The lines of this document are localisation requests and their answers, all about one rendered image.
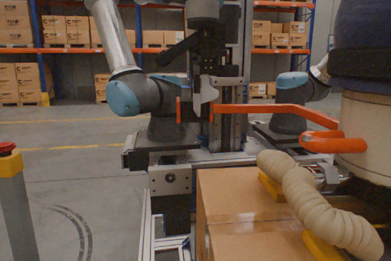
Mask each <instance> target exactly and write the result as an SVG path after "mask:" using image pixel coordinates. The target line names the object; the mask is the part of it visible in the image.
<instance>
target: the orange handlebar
mask: <svg viewBox="0 0 391 261"><path fill-rule="evenodd" d="M239 113H294V114H297V115H299V116H301V117H303V118H305V119H308V120H310V121H312V122H313V123H315V124H318V125H321V126H323V127H325V128H328V129H330V130H317V131H305V132H303V133H301V134H300V136H299V139H298V141H299V143H300V145H301V146H302V147H303V148H305V149H306V150H308V151H310V152H314V153H319V154H332V153H363V152H365V151H366V150H367V143H366V142H365V141H364V140H363V139H362V138H345V135H344V132H343V131H342V130H337V128H338V118H336V117H333V116H330V115H327V114H325V113H322V112H318V111H315V110H313V109H310V108H306V107H304V106H301V105H294V104H215V105H213V114H239Z"/></svg>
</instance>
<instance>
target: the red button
mask: <svg viewBox="0 0 391 261"><path fill-rule="evenodd" d="M15 148H16V143H14V142H0V157H5V156H10V155H11V154H12V150H14V149H15Z"/></svg>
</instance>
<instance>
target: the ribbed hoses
mask: <svg viewBox="0 0 391 261"><path fill-rule="evenodd" d="M256 162H257V166H258V168H259V169H260V170H261V171H262V172H263V173H264V174H265V175H267V176H268V177H269V178H270V179H273V180H274V181H275V182H279V183H280V184H282V189H283V192H284V196H285V197H286V200H287V202H288V204H289V205H290V207H291V209H292V210H293V211H294V213H295V215H296V216H297V217H298V218H299V220H300V222H302V223H303V224H304V226H305V228H306V229H307V230H311V231H312V232H313V234H314V236H315V237H317V238H322V239H324V241H325V242H326V243H327V244H329V245H336V246H337V247H339V248H345V249H346V250H347V251H348V252H349V253H350V254H352V255H354V256H355V257H357V258H358V259H362V260H372V261H377V260H379V259H380V257H381V256H382V254H383V253H384V245H383V243H382V241H381V239H380V236H379V234H378V232H377V231H376V230H375V228H374V226H372V225H371V224H370V223H369V222H368V221H367V220H366V219H365V218H363V217H362V216H360V215H355V214H354V213H353V212H351V211H344V210H338V209H337V208H332V205H331V204H329V203H328V202H327V200H325V199H324V197H323V196H322V195H321V194H320V193H319V192H318V191H317V190H316V189H317V187H318V186H317V187H316V188H315V179H314V177H313V175H312V173H311V172H310V171H309V170H308V169H306V168H304V167H301V166H299V164H300V163H299V162H298V163H296V162H295V161H294V159H292V157H290V156H289V155H288V154H287V153H283V152H282V151H277V150H263V151H261V152H260V153H259V154H258V155H257V159H256Z"/></svg>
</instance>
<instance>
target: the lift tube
mask: <svg viewBox="0 0 391 261"><path fill-rule="evenodd" d="M379 45H391V0H341V2H340V5H339V7H338V10H337V13H336V16H335V21H334V49H337V48H349V47H358V46H379ZM327 84H328V85H330V86H335V87H339V88H344V89H352V90H363V91H370V92H382V93H390V94H391V81H388V80H376V79H362V78H349V77H341V76H330V78H329V80H328V82H327Z"/></svg>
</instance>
